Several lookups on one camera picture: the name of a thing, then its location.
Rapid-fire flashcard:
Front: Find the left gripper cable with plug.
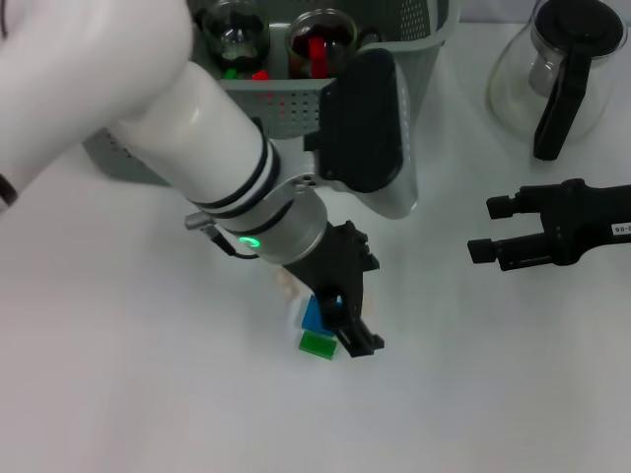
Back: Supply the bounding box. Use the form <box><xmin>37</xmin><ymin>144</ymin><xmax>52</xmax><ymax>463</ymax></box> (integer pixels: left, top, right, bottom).
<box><xmin>184</xmin><ymin>211</ymin><xmax>260</xmax><ymax>260</ymax></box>

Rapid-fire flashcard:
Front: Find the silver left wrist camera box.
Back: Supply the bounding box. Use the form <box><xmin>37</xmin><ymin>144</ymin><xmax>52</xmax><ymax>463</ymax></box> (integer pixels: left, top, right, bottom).
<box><xmin>303</xmin><ymin>48</ymin><xmax>420</xmax><ymax>221</ymax></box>

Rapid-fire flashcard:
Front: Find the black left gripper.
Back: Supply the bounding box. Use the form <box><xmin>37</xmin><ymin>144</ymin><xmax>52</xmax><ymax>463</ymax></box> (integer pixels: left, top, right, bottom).
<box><xmin>283</xmin><ymin>220</ymin><xmax>386</xmax><ymax>359</ymax></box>

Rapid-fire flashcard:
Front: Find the blue building brick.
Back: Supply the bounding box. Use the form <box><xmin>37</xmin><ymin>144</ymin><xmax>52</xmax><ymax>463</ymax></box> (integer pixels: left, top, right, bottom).
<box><xmin>300</xmin><ymin>295</ymin><xmax>342</xmax><ymax>332</ymax></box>

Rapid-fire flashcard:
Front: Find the glass teacup with black handle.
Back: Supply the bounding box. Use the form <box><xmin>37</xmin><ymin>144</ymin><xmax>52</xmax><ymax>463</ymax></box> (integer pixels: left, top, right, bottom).
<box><xmin>286</xmin><ymin>10</ymin><xmax>384</xmax><ymax>80</ymax></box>
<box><xmin>199</xmin><ymin>0</ymin><xmax>271</xmax><ymax>75</ymax></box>

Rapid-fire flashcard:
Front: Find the grey-green perforated storage bin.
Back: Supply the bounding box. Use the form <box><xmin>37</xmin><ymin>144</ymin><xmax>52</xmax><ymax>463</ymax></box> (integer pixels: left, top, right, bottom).
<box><xmin>81</xmin><ymin>0</ymin><xmax>462</xmax><ymax>187</ymax></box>

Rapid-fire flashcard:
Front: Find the translucent white building brick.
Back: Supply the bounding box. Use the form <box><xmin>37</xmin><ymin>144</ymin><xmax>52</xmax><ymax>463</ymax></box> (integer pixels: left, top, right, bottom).
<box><xmin>272</xmin><ymin>267</ymin><xmax>302</xmax><ymax>301</ymax></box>

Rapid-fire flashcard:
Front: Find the dark red long brick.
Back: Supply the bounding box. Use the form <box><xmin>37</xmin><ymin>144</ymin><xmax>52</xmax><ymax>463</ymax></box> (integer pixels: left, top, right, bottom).
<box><xmin>308</xmin><ymin>36</ymin><xmax>330</xmax><ymax>79</ymax></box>

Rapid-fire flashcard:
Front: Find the glass carafe with black handle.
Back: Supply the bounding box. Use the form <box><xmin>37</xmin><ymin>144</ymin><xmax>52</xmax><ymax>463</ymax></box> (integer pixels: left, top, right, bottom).
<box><xmin>487</xmin><ymin>0</ymin><xmax>626</xmax><ymax>162</ymax></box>

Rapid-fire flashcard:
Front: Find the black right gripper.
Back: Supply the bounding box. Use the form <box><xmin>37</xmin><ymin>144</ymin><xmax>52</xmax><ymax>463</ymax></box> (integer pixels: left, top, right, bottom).
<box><xmin>466</xmin><ymin>177</ymin><xmax>631</xmax><ymax>273</ymax></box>

